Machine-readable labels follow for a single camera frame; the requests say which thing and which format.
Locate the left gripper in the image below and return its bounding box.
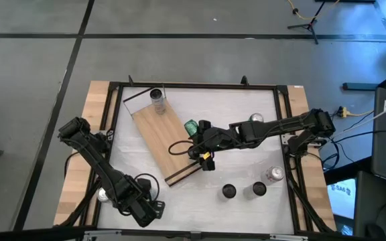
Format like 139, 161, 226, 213
114, 175, 159, 229

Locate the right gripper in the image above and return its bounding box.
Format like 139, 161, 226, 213
188, 119, 234, 172

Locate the Celsius Peach Vibe can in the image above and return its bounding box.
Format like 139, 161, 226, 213
149, 88, 168, 116

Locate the dark green soda can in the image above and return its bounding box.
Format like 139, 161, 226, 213
184, 118, 200, 137

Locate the plain silver can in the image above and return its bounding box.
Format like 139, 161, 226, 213
96, 187, 112, 204

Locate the wooden tray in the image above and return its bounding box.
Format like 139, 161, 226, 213
122, 83, 203, 187

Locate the green Sprite can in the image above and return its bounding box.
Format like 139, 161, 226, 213
248, 112, 265, 123

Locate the white can with red print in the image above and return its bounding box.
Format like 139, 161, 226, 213
260, 165, 285, 186

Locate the black tripod stand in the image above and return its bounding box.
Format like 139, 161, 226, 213
286, 0, 328, 45

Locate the dark furniture foot bar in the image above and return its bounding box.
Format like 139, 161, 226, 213
342, 82, 381, 92

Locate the dark grey cabinet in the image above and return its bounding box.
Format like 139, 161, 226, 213
353, 170, 386, 238

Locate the black table frame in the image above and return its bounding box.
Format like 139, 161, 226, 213
92, 75, 314, 235

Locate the black cable bundle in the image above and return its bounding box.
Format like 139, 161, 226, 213
58, 180, 102, 228
288, 167, 335, 234

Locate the black rig rail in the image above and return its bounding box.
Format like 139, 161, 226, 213
0, 226, 386, 241

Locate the yellow extension cable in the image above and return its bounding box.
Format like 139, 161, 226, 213
285, 0, 342, 21

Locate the white cable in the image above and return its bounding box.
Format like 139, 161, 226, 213
326, 95, 386, 143

